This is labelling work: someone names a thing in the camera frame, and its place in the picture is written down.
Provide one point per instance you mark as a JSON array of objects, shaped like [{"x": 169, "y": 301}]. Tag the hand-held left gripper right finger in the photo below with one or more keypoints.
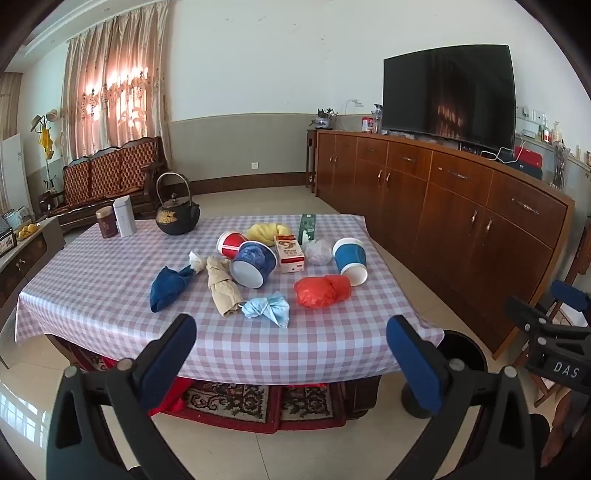
[{"x": 415, "y": 364}]

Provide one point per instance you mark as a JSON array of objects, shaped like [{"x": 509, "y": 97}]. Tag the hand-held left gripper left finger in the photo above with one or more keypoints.
[{"x": 168, "y": 360}]

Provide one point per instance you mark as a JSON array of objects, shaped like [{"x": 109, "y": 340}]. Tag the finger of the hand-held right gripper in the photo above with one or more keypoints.
[
  {"x": 526, "y": 314},
  {"x": 570, "y": 295}
]

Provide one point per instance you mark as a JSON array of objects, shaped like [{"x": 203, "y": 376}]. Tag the black trash bin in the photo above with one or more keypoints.
[{"x": 461, "y": 350}]

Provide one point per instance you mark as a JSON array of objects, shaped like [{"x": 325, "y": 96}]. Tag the dark blue cloth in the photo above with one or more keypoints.
[{"x": 166, "y": 288}]

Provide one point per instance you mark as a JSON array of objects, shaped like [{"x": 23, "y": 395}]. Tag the brown paper bag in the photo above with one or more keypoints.
[{"x": 221, "y": 290}]

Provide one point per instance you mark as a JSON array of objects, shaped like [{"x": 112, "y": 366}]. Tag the white tissue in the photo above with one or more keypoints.
[{"x": 197, "y": 263}]

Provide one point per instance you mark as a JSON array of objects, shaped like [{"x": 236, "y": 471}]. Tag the blue face mask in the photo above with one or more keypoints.
[{"x": 270, "y": 309}]

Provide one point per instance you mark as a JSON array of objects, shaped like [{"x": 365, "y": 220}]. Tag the red plastic bag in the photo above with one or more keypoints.
[{"x": 321, "y": 290}]

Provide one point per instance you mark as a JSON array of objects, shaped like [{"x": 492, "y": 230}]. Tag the blue paper cup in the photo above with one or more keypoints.
[{"x": 348, "y": 258}]

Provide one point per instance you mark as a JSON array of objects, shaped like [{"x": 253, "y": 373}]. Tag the blue paper bowl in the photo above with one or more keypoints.
[{"x": 254, "y": 258}]

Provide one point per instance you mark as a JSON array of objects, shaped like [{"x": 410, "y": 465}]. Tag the clear plastic bag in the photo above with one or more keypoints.
[{"x": 318, "y": 253}]

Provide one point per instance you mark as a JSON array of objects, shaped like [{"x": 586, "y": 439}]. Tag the wooden chair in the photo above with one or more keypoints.
[{"x": 549, "y": 392}]

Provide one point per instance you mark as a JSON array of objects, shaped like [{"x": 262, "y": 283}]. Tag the patterned red rug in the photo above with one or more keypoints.
[{"x": 231, "y": 401}]

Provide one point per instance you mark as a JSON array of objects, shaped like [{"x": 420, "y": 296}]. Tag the checkered tablecloth table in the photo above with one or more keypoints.
[{"x": 115, "y": 300}]

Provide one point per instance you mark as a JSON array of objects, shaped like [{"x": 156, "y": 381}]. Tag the glass vase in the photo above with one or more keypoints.
[{"x": 560, "y": 166}]

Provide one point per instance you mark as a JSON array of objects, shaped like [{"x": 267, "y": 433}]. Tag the red paper cup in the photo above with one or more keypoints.
[{"x": 229, "y": 244}]

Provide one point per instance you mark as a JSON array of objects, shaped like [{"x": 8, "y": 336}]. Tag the long wooden sideboard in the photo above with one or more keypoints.
[{"x": 438, "y": 207}]

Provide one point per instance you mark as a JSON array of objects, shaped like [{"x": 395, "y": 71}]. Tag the black iron teapot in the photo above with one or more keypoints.
[{"x": 178, "y": 219}]

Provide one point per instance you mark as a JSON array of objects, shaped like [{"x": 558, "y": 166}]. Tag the red box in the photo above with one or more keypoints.
[{"x": 530, "y": 158}]

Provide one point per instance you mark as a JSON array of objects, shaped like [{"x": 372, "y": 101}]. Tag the white tea tin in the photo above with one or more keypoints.
[{"x": 123, "y": 217}]

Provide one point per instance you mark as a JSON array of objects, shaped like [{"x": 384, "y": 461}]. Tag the brown tea canister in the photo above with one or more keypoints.
[{"x": 105, "y": 224}]

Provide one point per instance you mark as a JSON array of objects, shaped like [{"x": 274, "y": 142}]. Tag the red and white carton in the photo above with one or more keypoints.
[{"x": 288, "y": 254}]

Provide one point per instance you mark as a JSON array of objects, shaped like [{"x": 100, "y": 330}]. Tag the yellow cloth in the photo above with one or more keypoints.
[{"x": 265, "y": 232}]

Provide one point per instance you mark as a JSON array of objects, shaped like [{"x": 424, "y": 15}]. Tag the green milk carton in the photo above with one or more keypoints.
[{"x": 306, "y": 228}]

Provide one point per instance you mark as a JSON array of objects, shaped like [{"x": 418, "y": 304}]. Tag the low wooden cabinet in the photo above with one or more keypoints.
[{"x": 23, "y": 258}]

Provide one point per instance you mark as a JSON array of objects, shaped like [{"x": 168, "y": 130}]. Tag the oranges in bowl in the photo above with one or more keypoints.
[{"x": 28, "y": 230}]

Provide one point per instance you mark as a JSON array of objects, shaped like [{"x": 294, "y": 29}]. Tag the wooden sofa with cushions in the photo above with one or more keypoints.
[{"x": 106, "y": 170}]

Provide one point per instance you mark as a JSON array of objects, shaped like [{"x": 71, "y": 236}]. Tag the black television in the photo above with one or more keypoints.
[{"x": 448, "y": 92}]

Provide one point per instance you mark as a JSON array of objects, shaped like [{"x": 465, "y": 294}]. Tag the clear plastic bottle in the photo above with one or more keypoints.
[{"x": 377, "y": 121}]

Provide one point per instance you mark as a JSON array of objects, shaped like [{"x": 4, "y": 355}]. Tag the white upright panel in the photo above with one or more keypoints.
[{"x": 14, "y": 170}]

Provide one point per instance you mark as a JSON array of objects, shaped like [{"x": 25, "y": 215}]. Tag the coat rack with hats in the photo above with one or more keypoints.
[{"x": 45, "y": 138}]

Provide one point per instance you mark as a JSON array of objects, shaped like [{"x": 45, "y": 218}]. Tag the potted plant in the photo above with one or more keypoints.
[{"x": 322, "y": 122}]

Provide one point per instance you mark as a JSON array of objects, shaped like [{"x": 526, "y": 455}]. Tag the pink embroidered curtain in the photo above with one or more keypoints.
[{"x": 115, "y": 92}]

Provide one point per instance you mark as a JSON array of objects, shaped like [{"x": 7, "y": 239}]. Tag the beige side curtain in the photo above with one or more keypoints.
[{"x": 10, "y": 106}]

